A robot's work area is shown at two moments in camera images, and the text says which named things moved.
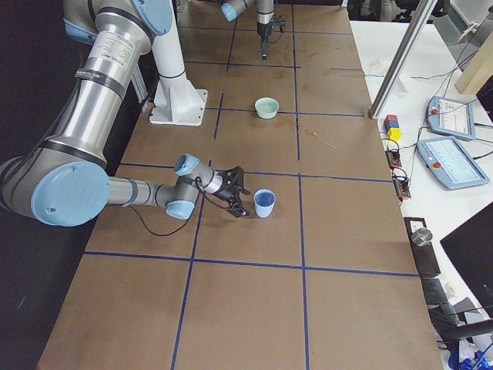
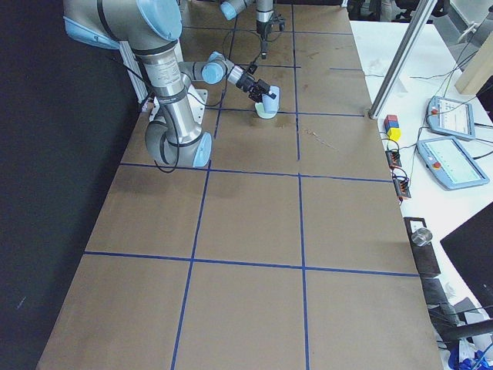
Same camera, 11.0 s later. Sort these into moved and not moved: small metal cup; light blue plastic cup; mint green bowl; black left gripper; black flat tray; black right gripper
Moved: black right gripper; light blue plastic cup
Not moved: black left gripper; small metal cup; black flat tray; mint green bowl
